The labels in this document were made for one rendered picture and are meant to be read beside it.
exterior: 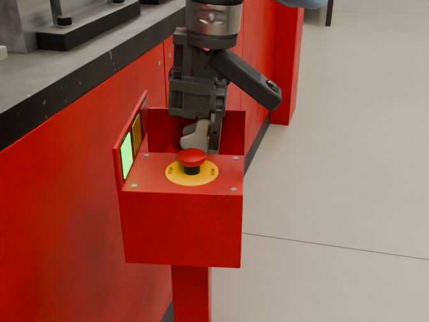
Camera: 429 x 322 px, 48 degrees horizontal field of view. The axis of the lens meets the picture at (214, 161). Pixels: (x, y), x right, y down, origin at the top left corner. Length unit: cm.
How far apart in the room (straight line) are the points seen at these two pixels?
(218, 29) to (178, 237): 28
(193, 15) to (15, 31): 34
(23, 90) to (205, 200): 29
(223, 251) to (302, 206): 134
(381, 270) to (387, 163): 77
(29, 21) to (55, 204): 31
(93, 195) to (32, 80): 24
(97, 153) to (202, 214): 29
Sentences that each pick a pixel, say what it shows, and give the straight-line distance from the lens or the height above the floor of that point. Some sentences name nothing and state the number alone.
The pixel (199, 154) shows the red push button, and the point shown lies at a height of 81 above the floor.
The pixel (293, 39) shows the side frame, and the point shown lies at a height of 47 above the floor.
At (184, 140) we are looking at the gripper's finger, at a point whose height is 79.
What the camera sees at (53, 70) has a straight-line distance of 77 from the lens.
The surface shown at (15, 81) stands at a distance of 75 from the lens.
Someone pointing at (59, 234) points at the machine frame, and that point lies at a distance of 79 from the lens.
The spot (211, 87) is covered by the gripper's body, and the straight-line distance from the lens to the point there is 66.
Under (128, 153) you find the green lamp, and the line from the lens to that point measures 64.
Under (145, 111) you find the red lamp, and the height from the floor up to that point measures 82.
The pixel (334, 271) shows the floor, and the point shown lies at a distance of 170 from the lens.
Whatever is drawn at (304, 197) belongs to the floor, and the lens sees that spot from 204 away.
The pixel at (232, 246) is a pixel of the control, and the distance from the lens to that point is 65.
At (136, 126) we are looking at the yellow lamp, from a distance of 68.
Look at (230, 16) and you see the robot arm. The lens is 64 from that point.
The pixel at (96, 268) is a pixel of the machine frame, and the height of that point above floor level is 50.
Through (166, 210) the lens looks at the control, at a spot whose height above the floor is 75.
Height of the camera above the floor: 111
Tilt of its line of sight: 29 degrees down
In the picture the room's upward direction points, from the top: straight up
